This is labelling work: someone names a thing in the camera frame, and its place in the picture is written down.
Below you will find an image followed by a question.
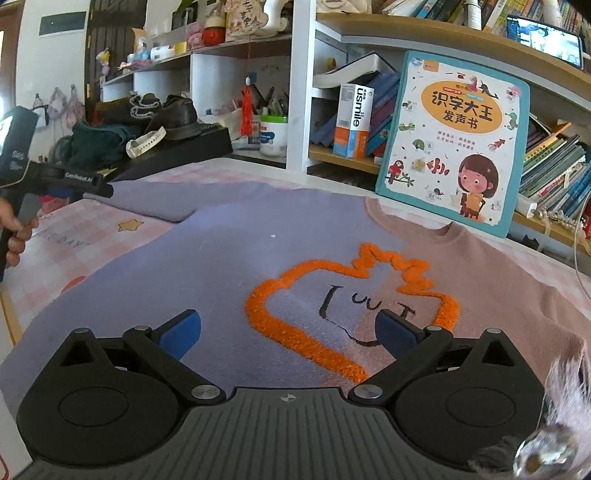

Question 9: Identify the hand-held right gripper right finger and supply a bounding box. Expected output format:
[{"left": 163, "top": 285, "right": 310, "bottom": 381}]
[{"left": 347, "top": 309, "right": 533, "bottom": 409}]

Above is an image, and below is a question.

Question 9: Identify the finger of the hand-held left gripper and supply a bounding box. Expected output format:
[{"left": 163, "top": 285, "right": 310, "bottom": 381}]
[{"left": 45, "top": 164, "right": 114, "bottom": 200}]

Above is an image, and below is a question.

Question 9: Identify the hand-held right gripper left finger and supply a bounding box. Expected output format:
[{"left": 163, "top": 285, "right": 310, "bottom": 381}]
[{"left": 55, "top": 310, "right": 227, "bottom": 409}]

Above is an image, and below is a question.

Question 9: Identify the purple pink sweater orange print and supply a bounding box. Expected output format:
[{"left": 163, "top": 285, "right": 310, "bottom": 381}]
[{"left": 0, "top": 180, "right": 591, "bottom": 462}]

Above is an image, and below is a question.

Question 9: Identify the person's left hand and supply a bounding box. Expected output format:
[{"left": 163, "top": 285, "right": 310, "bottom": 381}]
[{"left": 0, "top": 198, "right": 40, "bottom": 268}]

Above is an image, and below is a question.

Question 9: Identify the dark green cloth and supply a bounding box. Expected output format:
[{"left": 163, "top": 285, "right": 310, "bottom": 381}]
[{"left": 69, "top": 121, "right": 140, "bottom": 172}]

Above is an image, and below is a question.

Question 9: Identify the pink hanging bag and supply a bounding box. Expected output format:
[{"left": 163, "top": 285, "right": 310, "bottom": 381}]
[
  {"left": 46, "top": 87, "right": 68, "bottom": 131},
  {"left": 65, "top": 84, "right": 86, "bottom": 129}
]

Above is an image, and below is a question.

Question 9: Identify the white sandal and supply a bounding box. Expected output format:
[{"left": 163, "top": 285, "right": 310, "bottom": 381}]
[{"left": 126, "top": 127, "right": 167, "bottom": 160}]

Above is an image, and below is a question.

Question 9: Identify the dark fur-trimmed shoe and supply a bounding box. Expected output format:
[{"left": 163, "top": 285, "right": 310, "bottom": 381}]
[{"left": 95, "top": 92, "right": 160, "bottom": 125}]

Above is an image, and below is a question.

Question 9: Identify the brown leather shoe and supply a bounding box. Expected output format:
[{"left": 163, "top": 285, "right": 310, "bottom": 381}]
[{"left": 148, "top": 95, "right": 202, "bottom": 140}]

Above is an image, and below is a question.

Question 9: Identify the black box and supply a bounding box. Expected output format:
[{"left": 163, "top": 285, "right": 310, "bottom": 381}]
[{"left": 111, "top": 124, "right": 232, "bottom": 182}]

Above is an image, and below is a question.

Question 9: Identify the dark wooden door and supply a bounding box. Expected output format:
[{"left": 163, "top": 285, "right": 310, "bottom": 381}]
[{"left": 85, "top": 0, "right": 149, "bottom": 116}]

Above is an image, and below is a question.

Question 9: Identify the red tassel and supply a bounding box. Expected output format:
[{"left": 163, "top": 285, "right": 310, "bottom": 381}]
[{"left": 240, "top": 71, "right": 257, "bottom": 137}]

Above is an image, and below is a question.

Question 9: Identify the pale pink fluffy trim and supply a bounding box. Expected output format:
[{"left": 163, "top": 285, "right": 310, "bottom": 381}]
[{"left": 542, "top": 339, "right": 591, "bottom": 462}]

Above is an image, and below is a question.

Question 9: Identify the clear glass bead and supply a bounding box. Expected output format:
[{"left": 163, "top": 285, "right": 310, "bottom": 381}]
[{"left": 512, "top": 425, "right": 580, "bottom": 480}]

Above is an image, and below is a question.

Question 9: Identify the children's picture book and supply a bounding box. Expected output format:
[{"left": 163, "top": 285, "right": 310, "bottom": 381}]
[{"left": 375, "top": 50, "right": 531, "bottom": 239}]

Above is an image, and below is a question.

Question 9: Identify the red round jar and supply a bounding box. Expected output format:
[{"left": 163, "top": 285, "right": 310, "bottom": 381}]
[{"left": 202, "top": 14, "right": 227, "bottom": 47}]

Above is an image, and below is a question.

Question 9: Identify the white can pen holder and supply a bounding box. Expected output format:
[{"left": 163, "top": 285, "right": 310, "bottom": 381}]
[{"left": 259, "top": 115, "right": 289, "bottom": 158}]

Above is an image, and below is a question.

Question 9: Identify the bunch of pens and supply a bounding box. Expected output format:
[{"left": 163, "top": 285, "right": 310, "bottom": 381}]
[{"left": 264, "top": 87, "right": 290, "bottom": 118}]

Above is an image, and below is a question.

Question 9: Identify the white orange toothbrush box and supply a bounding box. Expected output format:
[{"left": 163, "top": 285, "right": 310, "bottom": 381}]
[{"left": 333, "top": 84, "right": 375, "bottom": 160}]

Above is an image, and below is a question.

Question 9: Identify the stack of colourful books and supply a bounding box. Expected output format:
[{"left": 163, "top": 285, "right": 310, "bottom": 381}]
[{"left": 518, "top": 115, "right": 591, "bottom": 223}]

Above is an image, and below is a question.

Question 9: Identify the row of blue books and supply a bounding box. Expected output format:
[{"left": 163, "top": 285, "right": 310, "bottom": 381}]
[{"left": 308, "top": 69, "right": 403, "bottom": 158}]

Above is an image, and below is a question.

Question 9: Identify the white wooden bookshelf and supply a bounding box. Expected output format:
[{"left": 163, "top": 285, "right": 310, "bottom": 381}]
[{"left": 99, "top": 0, "right": 591, "bottom": 259}]

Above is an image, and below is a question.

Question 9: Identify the white ceramic figure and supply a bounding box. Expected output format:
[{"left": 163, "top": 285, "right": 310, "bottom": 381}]
[{"left": 262, "top": 0, "right": 295, "bottom": 36}]

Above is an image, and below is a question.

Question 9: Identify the phone with lit screen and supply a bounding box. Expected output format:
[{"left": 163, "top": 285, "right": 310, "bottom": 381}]
[{"left": 505, "top": 15, "right": 584, "bottom": 70}]

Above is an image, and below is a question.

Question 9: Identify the row of upright books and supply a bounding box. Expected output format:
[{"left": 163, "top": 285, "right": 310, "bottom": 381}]
[{"left": 383, "top": 0, "right": 591, "bottom": 63}]

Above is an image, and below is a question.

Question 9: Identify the white cable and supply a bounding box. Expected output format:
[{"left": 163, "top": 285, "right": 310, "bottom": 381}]
[{"left": 571, "top": 217, "right": 591, "bottom": 298}]

